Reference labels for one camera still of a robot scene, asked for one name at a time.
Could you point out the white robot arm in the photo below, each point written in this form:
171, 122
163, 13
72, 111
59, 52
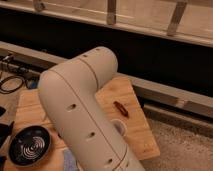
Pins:
67, 95

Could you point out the blue grey sponge cloth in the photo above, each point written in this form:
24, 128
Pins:
70, 163

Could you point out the blue object on floor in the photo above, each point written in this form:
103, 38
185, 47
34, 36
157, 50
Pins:
33, 84

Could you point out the black patterned plate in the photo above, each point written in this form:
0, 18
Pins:
29, 146

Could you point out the black object at left edge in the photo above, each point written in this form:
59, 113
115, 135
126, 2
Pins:
5, 130

